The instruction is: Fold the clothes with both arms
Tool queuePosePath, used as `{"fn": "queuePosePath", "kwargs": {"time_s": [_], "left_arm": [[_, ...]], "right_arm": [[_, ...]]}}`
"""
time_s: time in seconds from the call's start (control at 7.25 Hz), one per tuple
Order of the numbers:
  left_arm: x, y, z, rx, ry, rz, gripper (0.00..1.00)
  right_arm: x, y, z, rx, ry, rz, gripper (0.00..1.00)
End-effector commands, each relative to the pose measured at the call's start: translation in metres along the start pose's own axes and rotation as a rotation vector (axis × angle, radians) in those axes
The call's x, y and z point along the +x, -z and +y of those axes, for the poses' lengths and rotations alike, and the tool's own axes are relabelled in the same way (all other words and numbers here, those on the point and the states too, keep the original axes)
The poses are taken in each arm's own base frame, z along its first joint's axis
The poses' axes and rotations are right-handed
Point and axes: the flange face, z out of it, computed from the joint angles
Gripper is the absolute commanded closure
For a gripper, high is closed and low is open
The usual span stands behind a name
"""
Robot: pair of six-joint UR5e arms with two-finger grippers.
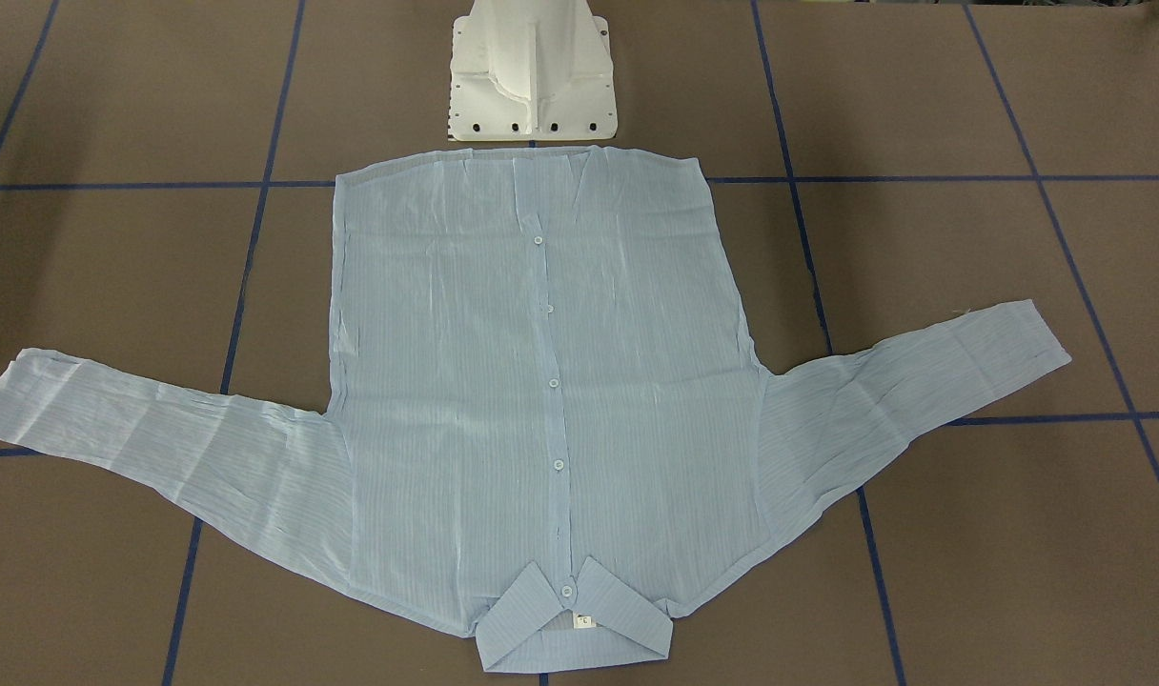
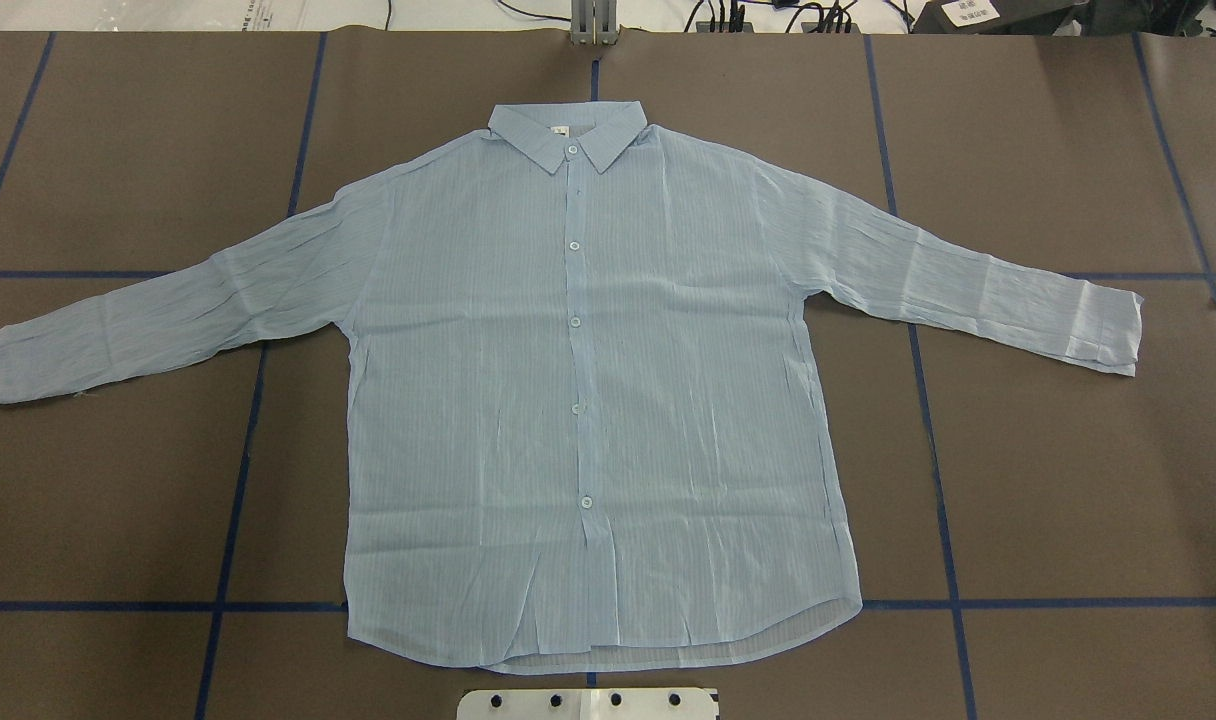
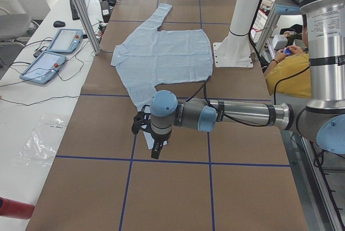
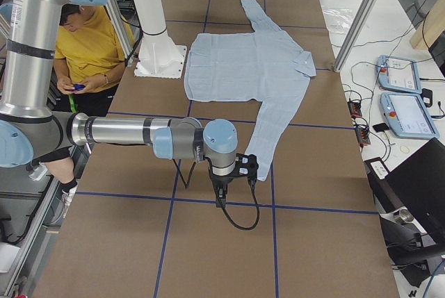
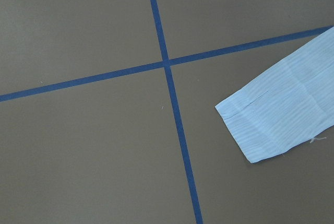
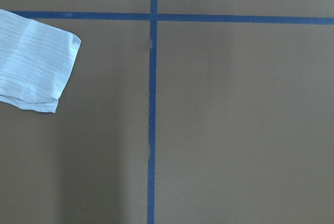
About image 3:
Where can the clear plastic bag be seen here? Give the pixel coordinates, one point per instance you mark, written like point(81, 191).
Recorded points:
point(42, 145)

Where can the person in yellow shirt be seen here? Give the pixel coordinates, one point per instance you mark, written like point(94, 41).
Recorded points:
point(289, 74)

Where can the aluminium frame post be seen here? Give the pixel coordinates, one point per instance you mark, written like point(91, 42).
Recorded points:
point(82, 12)

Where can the black box with label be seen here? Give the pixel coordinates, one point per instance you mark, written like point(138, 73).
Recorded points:
point(106, 10)

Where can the red bottle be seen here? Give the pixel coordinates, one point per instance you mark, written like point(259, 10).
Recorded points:
point(16, 209)

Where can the light blue button shirt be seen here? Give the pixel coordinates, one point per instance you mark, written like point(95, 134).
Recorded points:
point(149, 57)

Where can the blue teach pendant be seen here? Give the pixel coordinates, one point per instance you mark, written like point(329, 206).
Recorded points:
point(43, 68)
point(65, 41)

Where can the black computer mouse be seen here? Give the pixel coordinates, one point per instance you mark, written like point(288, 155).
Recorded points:
point(58, 24)

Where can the white camera pillar with base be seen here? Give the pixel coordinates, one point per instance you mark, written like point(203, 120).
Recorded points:
point(234, 50)

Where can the near blue teach pendant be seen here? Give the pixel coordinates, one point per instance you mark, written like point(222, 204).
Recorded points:
point(43, 68)

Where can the far blue teach pendant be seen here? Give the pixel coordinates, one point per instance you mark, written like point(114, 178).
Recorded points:
point(65, 41)

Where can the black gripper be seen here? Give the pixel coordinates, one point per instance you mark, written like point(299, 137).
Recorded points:
point(159, 139)

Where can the grey office chair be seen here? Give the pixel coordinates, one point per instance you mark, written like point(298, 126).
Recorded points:
point(14, 26)

